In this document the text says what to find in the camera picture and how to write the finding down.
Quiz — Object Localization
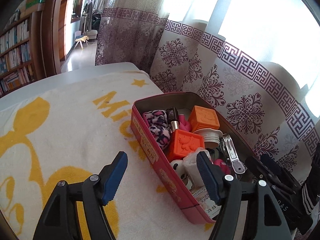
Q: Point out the brown cosmetic bottle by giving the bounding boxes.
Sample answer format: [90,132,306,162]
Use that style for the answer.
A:
[166,107,180,133]

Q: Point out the patterned purple curtain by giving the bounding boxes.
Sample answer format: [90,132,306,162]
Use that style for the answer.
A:
[95,0,319,183]

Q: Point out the light orange embossed cube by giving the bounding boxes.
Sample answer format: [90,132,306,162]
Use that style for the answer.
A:
[188,106,220,132]

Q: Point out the red-orange embossed cube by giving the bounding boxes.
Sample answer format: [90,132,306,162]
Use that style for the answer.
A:
[167,129,204,162]

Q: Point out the white yellow towel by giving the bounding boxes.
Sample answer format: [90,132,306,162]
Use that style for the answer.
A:
[1,71,213,239]

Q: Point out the white green medicine box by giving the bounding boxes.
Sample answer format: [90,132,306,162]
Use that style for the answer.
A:
[191,186,221,219]

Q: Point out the red biscuit tin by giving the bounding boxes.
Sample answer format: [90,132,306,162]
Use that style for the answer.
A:
[130,91,258,225]

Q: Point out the wooden bookshelf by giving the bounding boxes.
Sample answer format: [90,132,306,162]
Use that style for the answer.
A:
[0,11,46,97]

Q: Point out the silver metal spring clamp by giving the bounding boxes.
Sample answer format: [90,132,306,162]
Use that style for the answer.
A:
[220,134,246,175]

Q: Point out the pink knotted foam tube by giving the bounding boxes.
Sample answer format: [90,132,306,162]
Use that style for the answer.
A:
[214,158,231,175]

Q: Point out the leopard print plush toy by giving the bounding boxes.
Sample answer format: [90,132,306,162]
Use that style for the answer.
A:
[142,110,170,150]

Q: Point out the white red small box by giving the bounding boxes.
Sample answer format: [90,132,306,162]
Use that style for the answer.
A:
[183,147,211,187]

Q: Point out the panda squishy toy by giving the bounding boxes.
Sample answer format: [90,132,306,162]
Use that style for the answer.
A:
[170,160,193,190]

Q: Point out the stacked gift boxes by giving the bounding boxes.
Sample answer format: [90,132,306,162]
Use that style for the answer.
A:
[17,0,46,19]

